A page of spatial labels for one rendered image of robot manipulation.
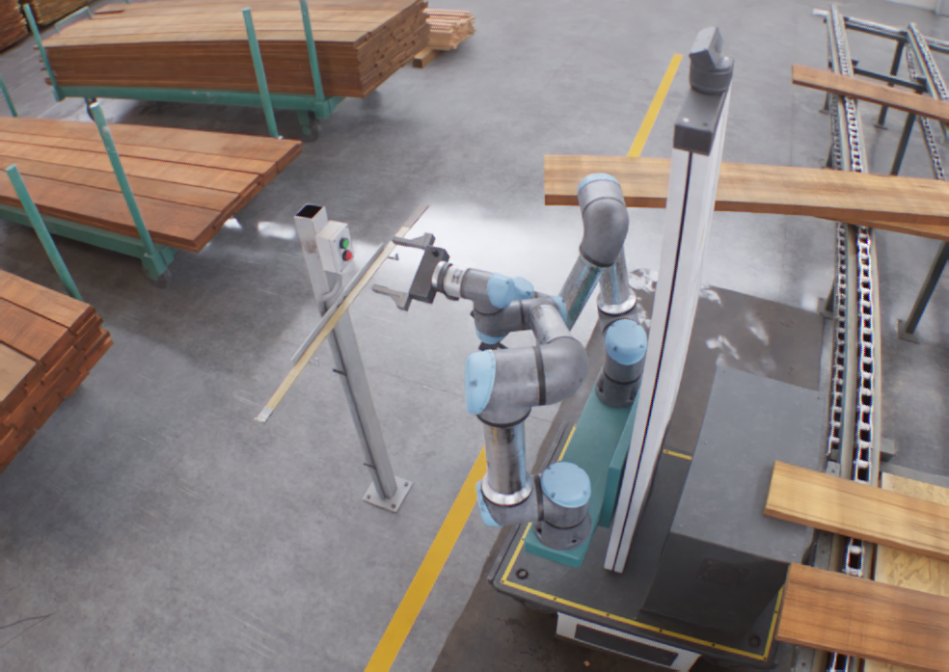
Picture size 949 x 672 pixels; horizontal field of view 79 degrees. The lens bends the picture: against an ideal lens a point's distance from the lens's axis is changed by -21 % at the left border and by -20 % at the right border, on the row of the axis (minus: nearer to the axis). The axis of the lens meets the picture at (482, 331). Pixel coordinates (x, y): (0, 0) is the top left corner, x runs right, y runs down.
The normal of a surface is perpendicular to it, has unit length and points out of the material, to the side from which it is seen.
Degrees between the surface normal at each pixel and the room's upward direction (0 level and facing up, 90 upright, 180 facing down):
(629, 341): 7
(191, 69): 90
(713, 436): 0
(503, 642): 0
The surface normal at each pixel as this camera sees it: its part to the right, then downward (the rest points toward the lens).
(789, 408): -0.06, -0.70
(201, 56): -0.39, 0.67
